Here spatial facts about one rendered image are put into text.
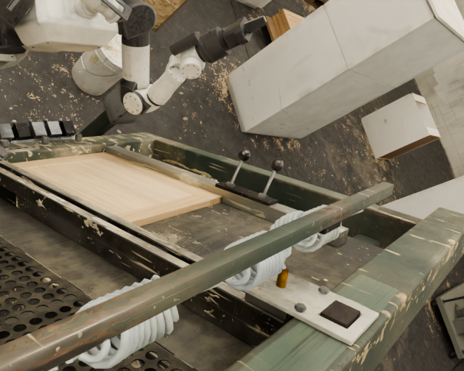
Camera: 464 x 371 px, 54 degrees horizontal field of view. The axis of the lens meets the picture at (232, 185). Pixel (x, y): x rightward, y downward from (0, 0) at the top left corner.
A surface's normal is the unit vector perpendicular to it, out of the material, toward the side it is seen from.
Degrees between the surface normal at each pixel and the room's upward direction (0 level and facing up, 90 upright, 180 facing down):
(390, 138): 90
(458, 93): 90
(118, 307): 52
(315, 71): 90
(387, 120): 90
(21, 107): 0
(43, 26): 82
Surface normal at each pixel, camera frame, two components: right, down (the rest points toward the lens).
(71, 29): 0.61, 0.72
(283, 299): 0.13, -0.95
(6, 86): 0.69, -0.36
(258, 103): -0.66, 0.00
